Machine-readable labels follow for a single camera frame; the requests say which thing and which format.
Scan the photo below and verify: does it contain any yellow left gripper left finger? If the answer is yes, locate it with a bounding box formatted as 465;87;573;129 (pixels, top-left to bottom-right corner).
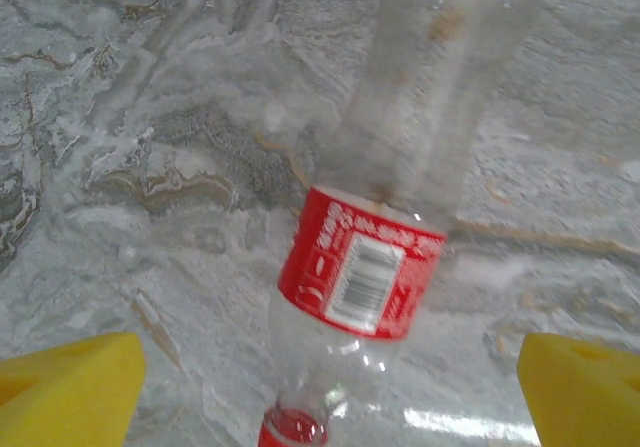
0;331;147;447

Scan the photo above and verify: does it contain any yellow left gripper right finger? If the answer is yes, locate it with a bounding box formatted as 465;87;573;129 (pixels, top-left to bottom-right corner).
517;331;640;447

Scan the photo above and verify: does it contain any red label cola bottle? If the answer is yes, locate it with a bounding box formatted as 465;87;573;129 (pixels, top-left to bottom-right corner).
257;184;450;447

